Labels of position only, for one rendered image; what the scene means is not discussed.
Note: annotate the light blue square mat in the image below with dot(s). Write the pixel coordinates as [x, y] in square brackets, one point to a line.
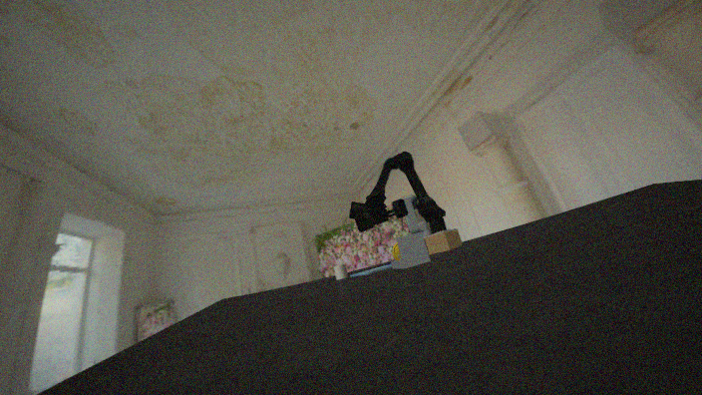
[372, 270]

